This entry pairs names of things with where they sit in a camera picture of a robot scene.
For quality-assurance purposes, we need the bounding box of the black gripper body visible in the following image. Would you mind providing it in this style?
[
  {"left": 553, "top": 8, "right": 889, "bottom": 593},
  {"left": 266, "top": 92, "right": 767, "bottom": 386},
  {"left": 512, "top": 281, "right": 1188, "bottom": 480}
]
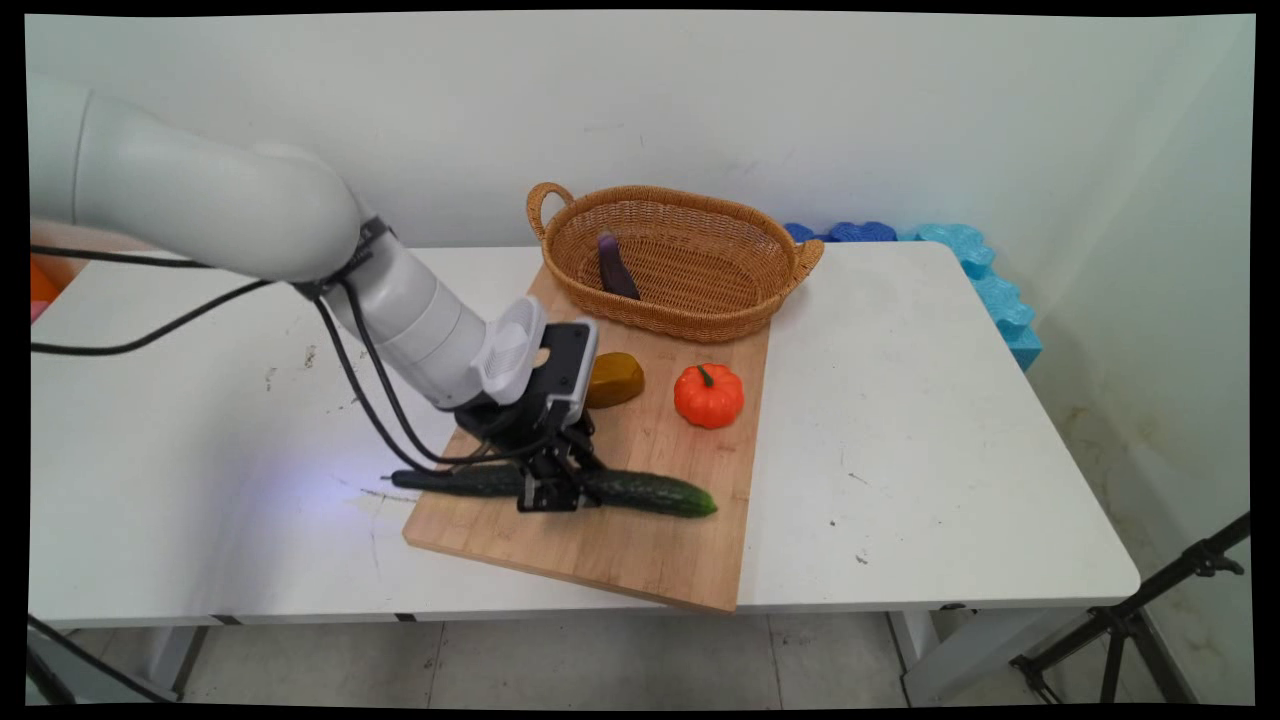
[{"left": 453, "top": 392, "right": 601, "bottom": 473}]

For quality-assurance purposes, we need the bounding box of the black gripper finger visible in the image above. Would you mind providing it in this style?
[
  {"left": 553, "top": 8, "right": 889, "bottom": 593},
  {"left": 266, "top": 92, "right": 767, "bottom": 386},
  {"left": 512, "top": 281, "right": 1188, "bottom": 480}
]
[
  {"left": 516, "top": 448, "right": 563, "bottom": 515},
  {"left": 560, "top": 438, "right": 605, "bottom": 509}
]

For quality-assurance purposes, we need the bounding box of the long dark green cucumber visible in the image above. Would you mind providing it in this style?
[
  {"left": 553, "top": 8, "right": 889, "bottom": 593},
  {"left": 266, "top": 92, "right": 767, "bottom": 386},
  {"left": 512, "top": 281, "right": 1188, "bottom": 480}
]
[{"left": 382, "top": 463, "right": 720, "bottom": 520}]

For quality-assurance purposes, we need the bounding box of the wooden cutting board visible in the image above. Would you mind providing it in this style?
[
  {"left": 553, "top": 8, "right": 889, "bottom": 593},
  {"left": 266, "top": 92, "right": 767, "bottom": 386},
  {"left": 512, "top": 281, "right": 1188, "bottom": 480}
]
[{"left": 402, "top": 262, "right": 772, "bottom": 615}]

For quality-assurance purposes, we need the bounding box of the orange toy pumpkin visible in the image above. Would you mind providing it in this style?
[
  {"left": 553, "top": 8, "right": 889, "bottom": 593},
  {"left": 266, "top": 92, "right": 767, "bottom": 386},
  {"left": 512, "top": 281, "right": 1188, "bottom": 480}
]
[{"left": 673, "top": 362, "right": 747, "bottom": 431}]

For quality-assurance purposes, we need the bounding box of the purple toy eggplant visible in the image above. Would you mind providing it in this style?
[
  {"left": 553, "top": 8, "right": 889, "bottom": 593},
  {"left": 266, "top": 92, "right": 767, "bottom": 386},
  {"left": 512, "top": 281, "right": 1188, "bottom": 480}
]
[{"left": 597, "top": 232, "right": 642, "bottom": 302}]

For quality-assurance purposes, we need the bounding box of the oval wicker basket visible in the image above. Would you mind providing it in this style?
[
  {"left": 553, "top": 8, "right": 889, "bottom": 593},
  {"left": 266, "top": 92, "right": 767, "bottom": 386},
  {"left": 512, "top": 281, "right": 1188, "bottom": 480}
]
[{"left": 526, "top": 181, "right": 827, "bottom": 346}]

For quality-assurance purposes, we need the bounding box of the dark blue foam piece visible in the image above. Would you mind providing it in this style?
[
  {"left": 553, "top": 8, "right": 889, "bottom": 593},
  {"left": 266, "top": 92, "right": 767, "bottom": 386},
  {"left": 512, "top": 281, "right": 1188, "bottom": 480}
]
[{"left": 783, "top": 220, "right": 900, "bottom": 245}]

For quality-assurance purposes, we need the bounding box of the white table leg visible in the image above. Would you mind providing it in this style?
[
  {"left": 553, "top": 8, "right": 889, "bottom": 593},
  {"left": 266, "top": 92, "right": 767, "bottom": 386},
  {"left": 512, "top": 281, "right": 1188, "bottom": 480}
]
[{"left": 886, "top": 606, "right": 1061, "bottom": 707}]

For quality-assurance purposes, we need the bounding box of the light blue foam piece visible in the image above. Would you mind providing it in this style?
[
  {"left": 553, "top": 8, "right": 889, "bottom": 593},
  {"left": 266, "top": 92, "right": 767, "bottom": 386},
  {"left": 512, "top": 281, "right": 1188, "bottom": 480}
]
[{"left": 897, "top": 222, "right": 1045, "bottom": 372}]

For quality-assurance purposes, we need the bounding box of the black tripod stand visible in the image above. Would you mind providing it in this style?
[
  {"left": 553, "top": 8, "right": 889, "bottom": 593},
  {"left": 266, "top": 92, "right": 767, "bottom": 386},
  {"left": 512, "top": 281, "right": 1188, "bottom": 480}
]
[{"left": 1008, "top": 510, "right": 1253, "bottom": 706}]

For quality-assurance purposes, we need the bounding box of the white perforated camera mount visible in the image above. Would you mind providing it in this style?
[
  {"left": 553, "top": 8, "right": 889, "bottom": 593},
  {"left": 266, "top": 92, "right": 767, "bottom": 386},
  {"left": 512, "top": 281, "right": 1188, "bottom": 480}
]
[{"left": 474, "top": 295, "right": 549, "bottom": 407}]

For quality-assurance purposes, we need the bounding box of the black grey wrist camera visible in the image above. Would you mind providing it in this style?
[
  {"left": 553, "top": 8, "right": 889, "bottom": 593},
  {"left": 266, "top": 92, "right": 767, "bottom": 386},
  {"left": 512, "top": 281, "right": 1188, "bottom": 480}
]
[{"left": 536, "top": 318, "right": 600, "bottom": 429}]

